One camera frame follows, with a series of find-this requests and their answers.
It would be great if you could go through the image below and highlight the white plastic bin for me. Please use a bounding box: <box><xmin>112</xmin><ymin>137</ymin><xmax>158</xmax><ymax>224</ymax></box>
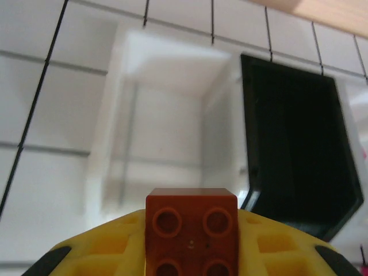
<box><xmin>85</xmin><ymin>21</ymin><xmax>245</xmax><ymax>228</ymax></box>
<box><xmin>335</xmin><ymin>76</ymin><xmax>368</xmax><ymax>259</ymax></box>

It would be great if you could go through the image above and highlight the black plastic bin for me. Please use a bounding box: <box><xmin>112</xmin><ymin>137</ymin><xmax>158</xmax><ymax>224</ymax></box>
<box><xmin>239</xmin><ymin>53</ymin><xmax>365</xmax><ymax>244</ymax></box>

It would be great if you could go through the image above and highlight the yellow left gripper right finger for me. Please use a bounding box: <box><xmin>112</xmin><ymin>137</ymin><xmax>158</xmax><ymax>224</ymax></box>
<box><xmin>238</xmin><ymin>208</ymin><xmax>365</xmax><ymax>276</ymax></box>

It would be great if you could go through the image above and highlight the orange lego brick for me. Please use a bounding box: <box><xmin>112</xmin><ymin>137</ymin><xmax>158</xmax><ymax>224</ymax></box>
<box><xmin>145</xmin><ymin>187</ymin><xmax>240</xmax><ymax>276</ymax></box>

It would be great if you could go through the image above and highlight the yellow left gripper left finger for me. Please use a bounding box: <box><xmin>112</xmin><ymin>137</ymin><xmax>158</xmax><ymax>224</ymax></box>
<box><xmin>27</xmin><ymin>209</ymin><xmax>147</xmax><ymax>276</ymax></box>

